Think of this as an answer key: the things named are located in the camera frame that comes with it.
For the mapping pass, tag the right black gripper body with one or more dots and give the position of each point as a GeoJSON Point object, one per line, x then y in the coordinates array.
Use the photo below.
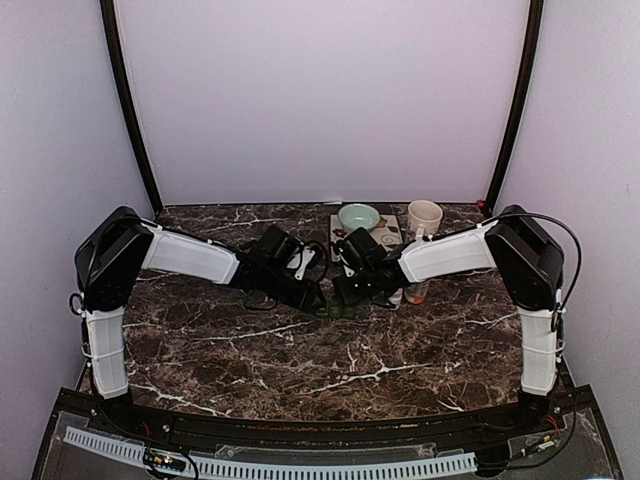
{"type": "Point", "coordinates": [365, 288]}

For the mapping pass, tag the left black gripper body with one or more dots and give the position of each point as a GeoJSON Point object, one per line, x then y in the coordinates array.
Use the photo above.
{"type": "Point", "coordinates": [274, 287]}

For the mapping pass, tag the small white pill bottle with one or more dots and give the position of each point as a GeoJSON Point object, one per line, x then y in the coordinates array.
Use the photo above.
{"type": "Point", "coordinates": [396, 299]}

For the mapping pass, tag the large grey-capped pill bottle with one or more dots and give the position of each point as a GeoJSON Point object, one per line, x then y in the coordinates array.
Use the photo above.
{"type": "Point", "coordinates": [415, 293]}

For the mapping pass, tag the green weekly pill organizer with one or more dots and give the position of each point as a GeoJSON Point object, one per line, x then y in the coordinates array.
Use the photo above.
{"type": "Point", "coordinates": [335, 310]}

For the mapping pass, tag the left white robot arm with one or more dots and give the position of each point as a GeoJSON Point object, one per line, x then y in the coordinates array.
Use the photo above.
{"type": "Point", "coordinates": [126, 249]}

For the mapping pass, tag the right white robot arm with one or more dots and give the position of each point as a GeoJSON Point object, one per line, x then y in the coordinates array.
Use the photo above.
{"type": "Point", "coordinates": [527, 258]}

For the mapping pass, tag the floral square ceramic plate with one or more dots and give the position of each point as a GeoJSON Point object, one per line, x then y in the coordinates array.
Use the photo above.
{"type": "Point", "coordinates": [386, 233]}

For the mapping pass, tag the celadon bowl on plate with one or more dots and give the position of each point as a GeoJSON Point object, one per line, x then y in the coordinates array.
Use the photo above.
{"type": "Point", "coordinates": [354, 216]}

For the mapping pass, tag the cream ceramic mug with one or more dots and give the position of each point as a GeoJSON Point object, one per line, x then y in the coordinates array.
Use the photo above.
{"type": "Point", "coordinates": [424, 219]}

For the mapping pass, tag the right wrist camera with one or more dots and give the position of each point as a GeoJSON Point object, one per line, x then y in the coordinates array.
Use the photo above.
{"type": "Point", "coordinates": [359, 250]}

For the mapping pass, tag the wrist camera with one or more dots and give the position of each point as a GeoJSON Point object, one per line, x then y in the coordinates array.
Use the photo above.
{"type": "Point", "coordinates": [359, 250]}
{"type": "Point", "coordinates": [277, 247]}

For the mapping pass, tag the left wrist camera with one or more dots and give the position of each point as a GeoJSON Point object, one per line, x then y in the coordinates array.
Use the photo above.
{"type": "Point", "coordinates": [277, 247]}

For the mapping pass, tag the white slotted cable duct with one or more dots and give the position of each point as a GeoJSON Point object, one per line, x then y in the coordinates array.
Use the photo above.
{"type": "Point", "coordinates": [246, 463]}

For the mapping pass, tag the right black frame post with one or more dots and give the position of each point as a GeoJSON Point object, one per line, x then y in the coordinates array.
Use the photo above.
{"type": "Point", "coordinates": [516, 111]}

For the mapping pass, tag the black frame post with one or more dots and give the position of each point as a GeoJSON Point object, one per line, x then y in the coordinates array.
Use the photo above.
{"type": "Point", "coordinates": [516, 111]}
{"type": "Point", "coordinates": [128, 109]}

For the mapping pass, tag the black front rail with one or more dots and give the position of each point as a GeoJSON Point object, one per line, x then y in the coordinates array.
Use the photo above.
{"type": "Point", "coordinates": [481, 428]}

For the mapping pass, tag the left black frame post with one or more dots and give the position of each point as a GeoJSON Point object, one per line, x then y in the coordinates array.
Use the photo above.
{"type": "Point", "coordinates": [128, 109]}

